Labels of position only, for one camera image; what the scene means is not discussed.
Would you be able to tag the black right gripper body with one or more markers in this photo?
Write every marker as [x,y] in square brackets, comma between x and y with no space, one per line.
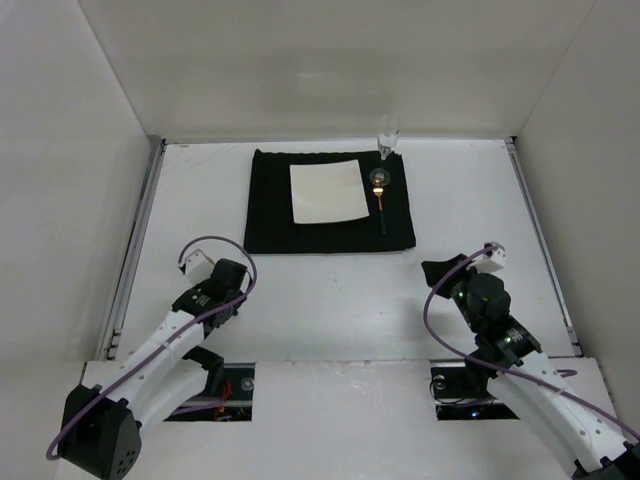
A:
[439,272]

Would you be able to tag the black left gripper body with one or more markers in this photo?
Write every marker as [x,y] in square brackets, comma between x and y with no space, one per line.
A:
[220,314]

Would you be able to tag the black cloth placemat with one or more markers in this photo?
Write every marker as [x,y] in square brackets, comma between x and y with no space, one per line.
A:
[270,226]

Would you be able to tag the gold fork green handle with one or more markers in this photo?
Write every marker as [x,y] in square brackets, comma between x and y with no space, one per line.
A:
[378,192]

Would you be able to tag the white square plate black rim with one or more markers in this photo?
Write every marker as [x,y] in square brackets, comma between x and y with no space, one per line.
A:
[327,193]

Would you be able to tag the clear wine glass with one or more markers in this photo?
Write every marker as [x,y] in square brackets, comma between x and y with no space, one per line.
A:
[387,139]

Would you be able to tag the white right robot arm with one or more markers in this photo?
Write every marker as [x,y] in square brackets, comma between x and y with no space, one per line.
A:
[510,365]

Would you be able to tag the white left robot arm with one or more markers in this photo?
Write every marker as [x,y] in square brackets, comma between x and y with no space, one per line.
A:
[103,426]

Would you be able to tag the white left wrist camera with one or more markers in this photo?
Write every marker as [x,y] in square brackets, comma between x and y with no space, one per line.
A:
[197,267]

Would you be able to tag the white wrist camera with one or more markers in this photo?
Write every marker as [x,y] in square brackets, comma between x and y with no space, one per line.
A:
[197,267]
[493,260]

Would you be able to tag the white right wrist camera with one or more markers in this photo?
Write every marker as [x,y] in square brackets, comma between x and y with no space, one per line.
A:
[493,260]

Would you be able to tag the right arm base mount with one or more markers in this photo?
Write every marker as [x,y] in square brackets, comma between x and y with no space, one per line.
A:
[460,395]

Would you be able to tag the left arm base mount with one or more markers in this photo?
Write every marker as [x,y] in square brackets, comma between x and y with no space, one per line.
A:
[231,402]

